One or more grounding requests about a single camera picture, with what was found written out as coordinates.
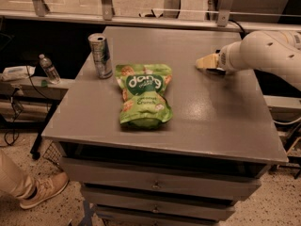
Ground black rxbar chocolate bar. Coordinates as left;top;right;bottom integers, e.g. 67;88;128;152
206;68;226;76

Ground bottom grey drawer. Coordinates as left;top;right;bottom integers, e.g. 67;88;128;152
95;205;220;226

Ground clear plastic water bottle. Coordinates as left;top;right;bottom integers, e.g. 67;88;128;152
39;54;60;84

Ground silver energy drink can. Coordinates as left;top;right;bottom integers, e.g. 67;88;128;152
88;33;113;79

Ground low side bench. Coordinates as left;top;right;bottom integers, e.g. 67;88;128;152
0;76;74;160

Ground middle grey drawer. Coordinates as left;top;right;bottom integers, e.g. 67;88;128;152
81;186;235;220

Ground black cable on floor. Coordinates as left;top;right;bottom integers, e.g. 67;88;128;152
3;65;48;147

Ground grey drawer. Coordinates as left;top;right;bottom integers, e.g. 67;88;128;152
95;205;220;226
60;157;261;201
81;186;235;220

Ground tan sneaker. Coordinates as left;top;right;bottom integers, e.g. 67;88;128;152
20;172;69;209

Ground green rice chip bag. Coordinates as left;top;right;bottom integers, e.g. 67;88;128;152
115;64;173;129

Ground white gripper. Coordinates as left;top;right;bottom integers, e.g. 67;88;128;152
196;41;245;72

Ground beige trouser leg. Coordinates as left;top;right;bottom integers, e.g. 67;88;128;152
0;151;36;200

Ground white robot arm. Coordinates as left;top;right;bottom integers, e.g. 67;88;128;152
196;31;301;90

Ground top grey drawer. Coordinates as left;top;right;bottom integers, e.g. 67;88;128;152
60;157;261;201

